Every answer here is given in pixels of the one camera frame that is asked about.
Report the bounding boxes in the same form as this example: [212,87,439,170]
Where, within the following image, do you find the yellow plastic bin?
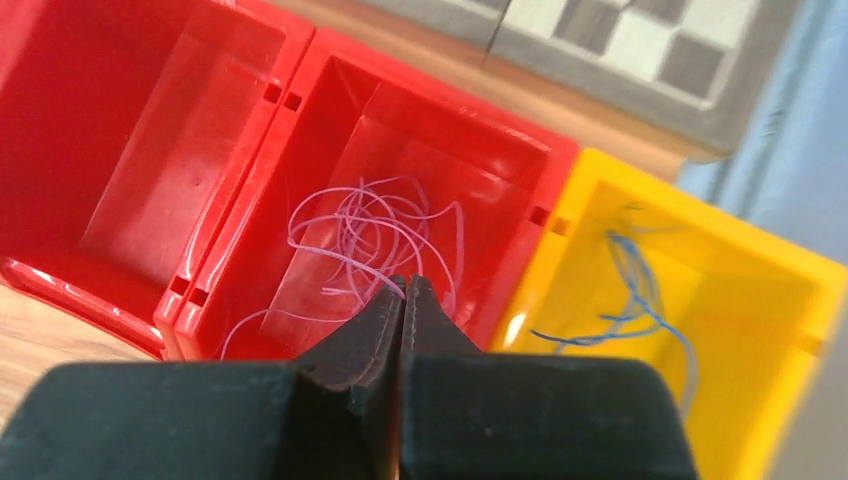
[491,149,847,479]

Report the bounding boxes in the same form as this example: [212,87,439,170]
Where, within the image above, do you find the wooden chessboard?
[378,0,800,153]

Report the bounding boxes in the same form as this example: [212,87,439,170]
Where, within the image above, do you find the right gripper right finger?
[398,275,698,479]

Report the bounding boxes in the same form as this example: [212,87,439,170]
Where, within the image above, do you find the red bin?
[167,29,579,360]
[1,1,315,360]

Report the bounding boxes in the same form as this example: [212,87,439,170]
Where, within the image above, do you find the red bin middle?
[1,1,315,360]

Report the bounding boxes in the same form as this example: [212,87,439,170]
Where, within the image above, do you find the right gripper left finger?
[1,276,406,479]

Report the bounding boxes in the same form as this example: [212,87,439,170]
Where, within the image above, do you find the red bin right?
[167,29,579,360]

